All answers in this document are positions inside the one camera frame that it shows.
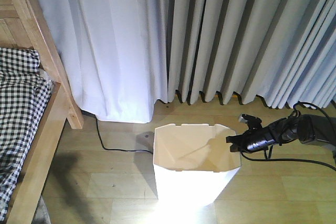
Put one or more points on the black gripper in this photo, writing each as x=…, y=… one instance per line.
x=279, y=132

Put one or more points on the white plastic trash bin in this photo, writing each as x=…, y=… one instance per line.
x=193, y=163

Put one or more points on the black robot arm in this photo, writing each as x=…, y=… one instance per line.
x=309, y=129

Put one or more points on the light grey curtain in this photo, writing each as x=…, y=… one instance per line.
x=280, y=50

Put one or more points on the white sheer curtain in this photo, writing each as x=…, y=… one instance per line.
x=114, y=54

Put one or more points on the checkered black white bedding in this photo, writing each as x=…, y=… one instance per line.
x=24, y=96

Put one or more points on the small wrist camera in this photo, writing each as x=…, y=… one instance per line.
x=252, y=122

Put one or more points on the wooden bed frame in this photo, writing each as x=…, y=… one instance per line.
x=23, y=26

